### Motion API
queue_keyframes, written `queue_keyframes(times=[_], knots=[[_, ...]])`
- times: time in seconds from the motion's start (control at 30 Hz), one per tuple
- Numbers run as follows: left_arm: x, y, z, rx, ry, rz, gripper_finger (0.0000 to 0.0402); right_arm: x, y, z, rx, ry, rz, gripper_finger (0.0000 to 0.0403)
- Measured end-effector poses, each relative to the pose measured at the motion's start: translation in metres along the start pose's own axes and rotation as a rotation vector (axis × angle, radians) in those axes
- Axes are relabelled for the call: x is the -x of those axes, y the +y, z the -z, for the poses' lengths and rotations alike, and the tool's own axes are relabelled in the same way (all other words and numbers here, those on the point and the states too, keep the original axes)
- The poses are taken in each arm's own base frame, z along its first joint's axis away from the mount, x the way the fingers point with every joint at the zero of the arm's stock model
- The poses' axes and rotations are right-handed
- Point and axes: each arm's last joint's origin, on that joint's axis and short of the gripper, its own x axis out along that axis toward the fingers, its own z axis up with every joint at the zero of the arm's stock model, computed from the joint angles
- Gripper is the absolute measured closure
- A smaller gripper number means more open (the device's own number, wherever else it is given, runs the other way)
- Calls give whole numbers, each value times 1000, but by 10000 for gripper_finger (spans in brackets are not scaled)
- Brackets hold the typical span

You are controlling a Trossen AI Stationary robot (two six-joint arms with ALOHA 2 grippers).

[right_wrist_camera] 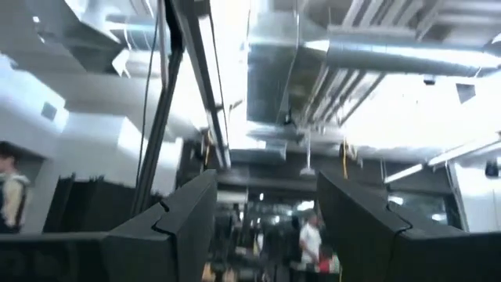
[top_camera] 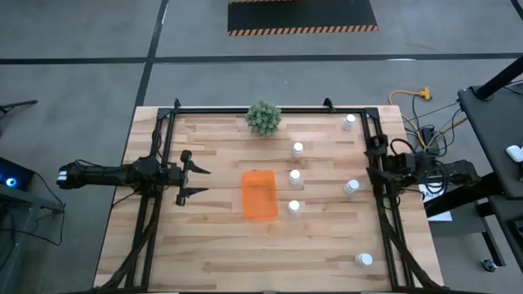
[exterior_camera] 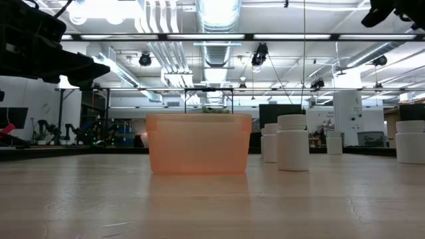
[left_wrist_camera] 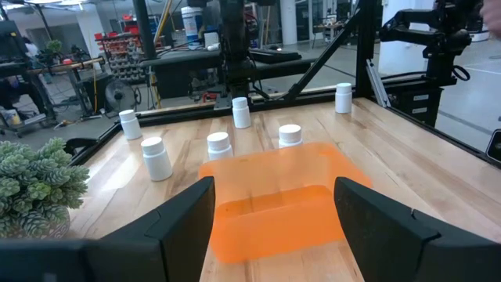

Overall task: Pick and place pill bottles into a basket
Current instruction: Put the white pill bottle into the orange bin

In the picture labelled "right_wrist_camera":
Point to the person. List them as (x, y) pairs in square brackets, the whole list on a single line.
[(310, 243), (11, 196)]

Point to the white ceiling light strip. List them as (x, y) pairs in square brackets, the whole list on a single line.
[(403, 172)]

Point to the ceiling dome camera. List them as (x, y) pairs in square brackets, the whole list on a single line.
[(429, 79)]

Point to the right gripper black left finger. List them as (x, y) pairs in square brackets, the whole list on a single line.
[(117, 254)]

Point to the silver ventilation duct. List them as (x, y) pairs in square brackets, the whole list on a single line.
[(391, 58)]

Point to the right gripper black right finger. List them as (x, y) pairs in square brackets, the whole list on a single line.
[(411, 258)]

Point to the black partition panel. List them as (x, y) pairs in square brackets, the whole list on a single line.
[(90, 207)]

